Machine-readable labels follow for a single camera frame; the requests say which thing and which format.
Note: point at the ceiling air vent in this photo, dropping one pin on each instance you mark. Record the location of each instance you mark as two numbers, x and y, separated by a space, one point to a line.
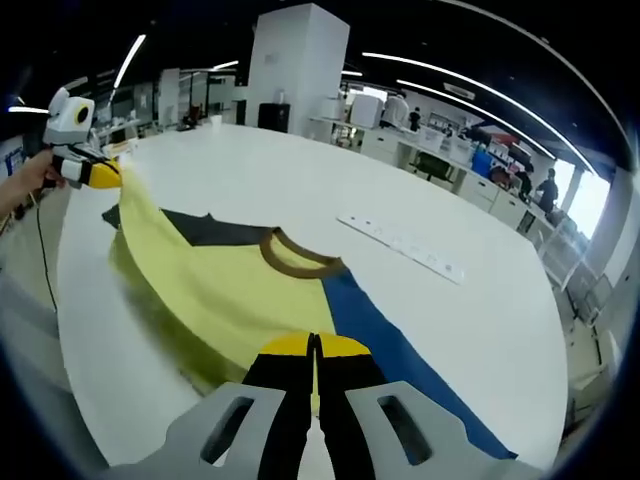
458 90

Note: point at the white appliance box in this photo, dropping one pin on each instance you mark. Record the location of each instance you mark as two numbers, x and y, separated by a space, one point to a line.
367 110

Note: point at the white square pillar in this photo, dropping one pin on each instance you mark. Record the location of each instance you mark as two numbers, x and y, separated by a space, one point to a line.
297 60

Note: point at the small dark object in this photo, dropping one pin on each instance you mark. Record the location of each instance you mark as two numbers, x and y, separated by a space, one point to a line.
191 122

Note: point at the white counter cabinets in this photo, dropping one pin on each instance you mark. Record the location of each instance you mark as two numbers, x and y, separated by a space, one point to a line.
480 187

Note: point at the blue box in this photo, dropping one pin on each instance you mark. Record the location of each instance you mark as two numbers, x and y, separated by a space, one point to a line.
482 162

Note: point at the white cup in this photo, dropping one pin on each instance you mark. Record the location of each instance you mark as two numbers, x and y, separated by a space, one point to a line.
216 122

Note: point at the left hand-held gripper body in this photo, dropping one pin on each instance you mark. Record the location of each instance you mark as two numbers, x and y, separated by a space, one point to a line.
67 122

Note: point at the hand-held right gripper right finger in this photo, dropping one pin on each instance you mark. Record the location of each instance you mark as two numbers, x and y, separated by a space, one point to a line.
350 415

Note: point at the person's left hand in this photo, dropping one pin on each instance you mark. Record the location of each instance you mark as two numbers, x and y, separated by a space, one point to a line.
40 175

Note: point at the yellow garment blue grey sleeves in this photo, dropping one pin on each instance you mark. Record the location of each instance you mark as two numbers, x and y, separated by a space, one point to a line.
225 280

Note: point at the white table socket panel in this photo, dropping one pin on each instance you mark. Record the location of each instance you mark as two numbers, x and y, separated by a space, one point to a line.
400 247

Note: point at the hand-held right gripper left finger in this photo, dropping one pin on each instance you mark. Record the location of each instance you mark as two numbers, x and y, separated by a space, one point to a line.
280 415

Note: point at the black cabinet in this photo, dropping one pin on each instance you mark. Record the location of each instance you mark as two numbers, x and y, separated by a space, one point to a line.
274 117

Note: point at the ceiling light strip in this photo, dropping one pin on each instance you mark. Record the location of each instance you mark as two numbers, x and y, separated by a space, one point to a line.
130 61
450 67
225 65
450 92

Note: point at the black office chair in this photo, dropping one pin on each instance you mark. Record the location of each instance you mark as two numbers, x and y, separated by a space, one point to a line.
432 166

